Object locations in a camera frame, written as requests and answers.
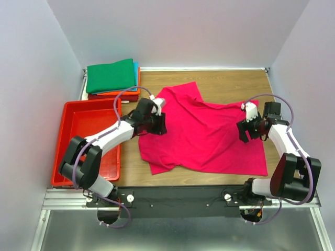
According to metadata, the red plastic bin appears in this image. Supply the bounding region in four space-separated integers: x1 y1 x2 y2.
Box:
50 97 123 187

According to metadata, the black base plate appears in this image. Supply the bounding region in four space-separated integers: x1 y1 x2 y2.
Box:
86 185 272 219

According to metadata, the folded orange t shirt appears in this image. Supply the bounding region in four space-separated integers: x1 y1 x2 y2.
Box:
94 67 140 96

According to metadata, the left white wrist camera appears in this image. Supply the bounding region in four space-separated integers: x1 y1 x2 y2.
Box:
149 95 166 116

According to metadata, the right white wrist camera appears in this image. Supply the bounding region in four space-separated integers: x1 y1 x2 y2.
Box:
241 102 259 122

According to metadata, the folded dark red t shirt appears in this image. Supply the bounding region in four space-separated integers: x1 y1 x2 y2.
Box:
87 94 139 102

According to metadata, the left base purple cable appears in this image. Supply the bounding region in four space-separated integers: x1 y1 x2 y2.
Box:
98 196 135 229

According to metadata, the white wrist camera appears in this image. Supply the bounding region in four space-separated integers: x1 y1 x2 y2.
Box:
149 95 166 116
241 102 259 122

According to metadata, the folded green t shirt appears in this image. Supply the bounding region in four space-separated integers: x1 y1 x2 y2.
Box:
86 59 136 94

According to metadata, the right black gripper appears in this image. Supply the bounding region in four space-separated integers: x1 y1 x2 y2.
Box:
236 112 264 143

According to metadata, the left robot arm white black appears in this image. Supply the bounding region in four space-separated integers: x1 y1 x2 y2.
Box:
58 95 167 207

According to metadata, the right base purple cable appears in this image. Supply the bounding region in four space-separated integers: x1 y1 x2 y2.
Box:
244 200 283 226

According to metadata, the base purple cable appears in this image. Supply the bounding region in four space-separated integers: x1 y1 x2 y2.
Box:
98 196 135 229
244 200 283 226

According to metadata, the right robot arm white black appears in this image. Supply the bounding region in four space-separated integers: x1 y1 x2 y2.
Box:
237 102 321 205

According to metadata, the pink t shirt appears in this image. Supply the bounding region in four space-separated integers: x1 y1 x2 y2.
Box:
138 82 268 176

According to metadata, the folded blue t shirt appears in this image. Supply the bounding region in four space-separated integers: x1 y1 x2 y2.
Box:
94 61 140 96

